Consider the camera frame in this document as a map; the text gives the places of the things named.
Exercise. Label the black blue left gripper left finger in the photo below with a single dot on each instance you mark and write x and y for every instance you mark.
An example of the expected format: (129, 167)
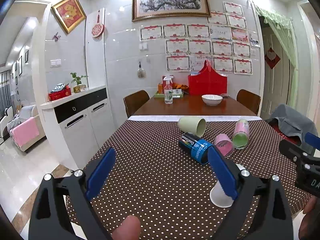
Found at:
(49, 217)

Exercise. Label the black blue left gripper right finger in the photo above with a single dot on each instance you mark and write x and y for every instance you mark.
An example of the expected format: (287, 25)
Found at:
(272, 217)

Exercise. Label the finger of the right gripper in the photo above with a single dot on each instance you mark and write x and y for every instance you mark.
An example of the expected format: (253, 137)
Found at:
(294, 153)
(312, 140)

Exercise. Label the white paper cup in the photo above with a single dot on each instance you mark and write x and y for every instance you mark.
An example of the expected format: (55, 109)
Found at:
(221, 195)

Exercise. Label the pink cup green inside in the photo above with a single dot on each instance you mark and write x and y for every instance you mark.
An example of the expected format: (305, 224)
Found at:
(240, 136)

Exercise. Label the pink cup near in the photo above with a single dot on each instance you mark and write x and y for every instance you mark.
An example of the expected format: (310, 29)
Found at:
(224, 144)

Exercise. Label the blue black printed cup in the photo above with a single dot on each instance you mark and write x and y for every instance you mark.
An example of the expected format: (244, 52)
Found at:
(195, 146)

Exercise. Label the pale green plastic cup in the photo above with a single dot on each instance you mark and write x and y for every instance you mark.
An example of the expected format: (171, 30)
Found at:
(192, 124)

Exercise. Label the person's right hand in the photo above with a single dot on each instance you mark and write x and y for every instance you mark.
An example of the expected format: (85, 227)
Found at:
(309, 227)

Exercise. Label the person's left hand fingertip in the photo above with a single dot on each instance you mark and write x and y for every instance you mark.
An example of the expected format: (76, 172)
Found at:
(128, 230)

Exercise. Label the grey jacket on chair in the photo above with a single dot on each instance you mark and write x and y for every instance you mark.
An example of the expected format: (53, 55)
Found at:
(292, 126)

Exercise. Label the brown chair right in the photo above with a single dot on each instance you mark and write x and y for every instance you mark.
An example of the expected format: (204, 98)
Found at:
(250, 100)

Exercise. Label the brown chair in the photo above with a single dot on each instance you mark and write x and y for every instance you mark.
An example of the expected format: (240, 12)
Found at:
(250, 100)
(134, 101)

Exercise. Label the red diamond door decoration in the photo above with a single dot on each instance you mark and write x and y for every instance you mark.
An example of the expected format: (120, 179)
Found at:
(271, 58)

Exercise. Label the sofa with pink blanket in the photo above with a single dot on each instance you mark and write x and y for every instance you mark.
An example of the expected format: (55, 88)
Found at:
(26, 129)

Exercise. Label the white black sideboard cabinet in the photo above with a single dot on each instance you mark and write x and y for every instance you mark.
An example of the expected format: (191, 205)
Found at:
(77, 126)

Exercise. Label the white ceramic bowl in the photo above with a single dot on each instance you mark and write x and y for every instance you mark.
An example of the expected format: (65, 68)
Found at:
(211, 99)

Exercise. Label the green door curtain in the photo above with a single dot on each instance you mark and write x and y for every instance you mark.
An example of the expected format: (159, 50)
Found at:
(284, 31)

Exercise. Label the red gift bag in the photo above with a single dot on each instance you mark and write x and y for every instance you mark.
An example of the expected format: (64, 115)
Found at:
(207, 81)

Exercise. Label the brown polka dot tablecloth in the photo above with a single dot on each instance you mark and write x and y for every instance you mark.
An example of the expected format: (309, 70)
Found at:
(154, 180)

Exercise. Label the red basket on cabinet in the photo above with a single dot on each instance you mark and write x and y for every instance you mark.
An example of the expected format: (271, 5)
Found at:
(60, 91)

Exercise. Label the green tray with items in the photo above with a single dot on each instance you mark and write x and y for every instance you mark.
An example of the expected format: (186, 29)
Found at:
(178, 89)

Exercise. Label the small potted plant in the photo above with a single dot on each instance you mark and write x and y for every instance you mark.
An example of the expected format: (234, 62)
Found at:
(78, 80)

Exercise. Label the clear spray bottle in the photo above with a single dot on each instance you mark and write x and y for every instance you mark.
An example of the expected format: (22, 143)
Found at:
(168, 92)

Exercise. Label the brown chair left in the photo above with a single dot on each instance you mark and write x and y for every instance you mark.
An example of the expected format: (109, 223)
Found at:
(134, 101)

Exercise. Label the framed blossom painting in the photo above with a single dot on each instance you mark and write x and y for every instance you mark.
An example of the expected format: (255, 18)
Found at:
(148, 9)

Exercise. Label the red paper fan ornament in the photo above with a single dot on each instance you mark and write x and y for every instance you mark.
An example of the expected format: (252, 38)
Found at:
(98, 27)

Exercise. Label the gold framed red picture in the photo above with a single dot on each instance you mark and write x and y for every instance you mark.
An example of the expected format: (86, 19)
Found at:
(69, 14)

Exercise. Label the wall certificates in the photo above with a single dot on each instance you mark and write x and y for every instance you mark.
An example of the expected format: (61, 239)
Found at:
(225, 41)

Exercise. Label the white light switch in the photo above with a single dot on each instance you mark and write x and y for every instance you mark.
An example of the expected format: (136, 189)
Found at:
(55, 63)

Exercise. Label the hanging brush on wall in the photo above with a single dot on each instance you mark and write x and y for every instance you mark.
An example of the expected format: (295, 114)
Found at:
(140, 72)

